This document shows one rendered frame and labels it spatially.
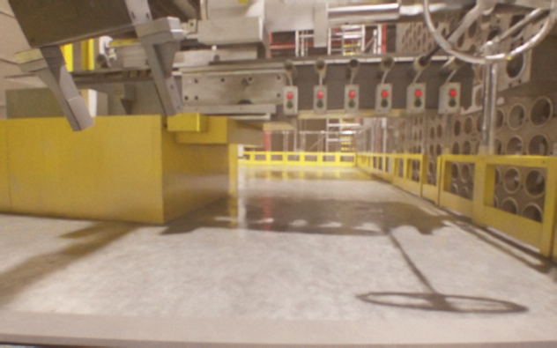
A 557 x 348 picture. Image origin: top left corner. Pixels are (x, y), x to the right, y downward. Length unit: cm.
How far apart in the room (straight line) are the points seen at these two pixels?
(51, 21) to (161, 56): 11
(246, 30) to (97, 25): 153
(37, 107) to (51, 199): 96
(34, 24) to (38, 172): 178
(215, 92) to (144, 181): 71
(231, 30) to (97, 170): 114
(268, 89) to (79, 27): 146
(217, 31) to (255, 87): 42
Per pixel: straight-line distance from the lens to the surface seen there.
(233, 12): 201
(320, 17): 194
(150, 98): 213
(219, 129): 155
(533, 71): 247
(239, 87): 181
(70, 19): 38
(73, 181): 195
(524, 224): 156
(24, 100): 293
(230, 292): 83
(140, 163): 164
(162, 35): 34
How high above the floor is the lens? 39
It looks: 5 degrees down
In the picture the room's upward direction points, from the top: 1 degrees clockwise
